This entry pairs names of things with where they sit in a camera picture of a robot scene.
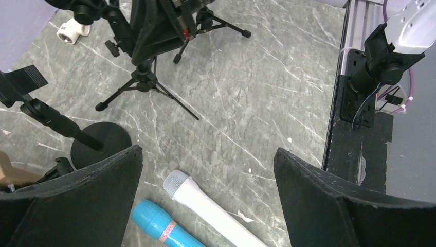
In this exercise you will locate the black round-base mic stand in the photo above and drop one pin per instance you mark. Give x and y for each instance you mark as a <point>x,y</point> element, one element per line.
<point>92,144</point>

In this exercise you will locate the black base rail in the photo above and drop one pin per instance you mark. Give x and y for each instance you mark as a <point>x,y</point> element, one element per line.
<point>357,156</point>

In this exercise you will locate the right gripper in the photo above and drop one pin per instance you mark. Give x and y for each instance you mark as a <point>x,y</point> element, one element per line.
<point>159,26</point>

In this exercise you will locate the white microphone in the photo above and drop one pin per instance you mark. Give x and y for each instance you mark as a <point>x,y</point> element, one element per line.
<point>183,189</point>

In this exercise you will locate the tan plastic tool case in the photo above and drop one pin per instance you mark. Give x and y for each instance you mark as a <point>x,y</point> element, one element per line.
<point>13,178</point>

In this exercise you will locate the aluminium frame rail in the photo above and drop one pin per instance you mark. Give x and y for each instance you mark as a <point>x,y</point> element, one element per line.
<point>361,18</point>

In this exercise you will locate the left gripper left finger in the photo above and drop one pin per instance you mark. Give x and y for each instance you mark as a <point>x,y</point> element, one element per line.
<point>88,207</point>

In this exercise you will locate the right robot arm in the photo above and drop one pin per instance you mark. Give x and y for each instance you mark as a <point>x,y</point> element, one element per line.
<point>392,48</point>

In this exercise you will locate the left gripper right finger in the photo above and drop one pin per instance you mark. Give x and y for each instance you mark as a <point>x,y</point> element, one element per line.
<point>322,209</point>

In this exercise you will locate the black tripod stand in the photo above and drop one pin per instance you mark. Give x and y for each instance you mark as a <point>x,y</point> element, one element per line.
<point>143,78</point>
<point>208,22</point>

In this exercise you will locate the white pipe elbow fitting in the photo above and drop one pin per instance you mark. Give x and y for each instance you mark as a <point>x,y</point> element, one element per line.
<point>70,31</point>

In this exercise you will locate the cyan blue microphone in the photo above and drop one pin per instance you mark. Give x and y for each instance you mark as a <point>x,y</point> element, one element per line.
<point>158,224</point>

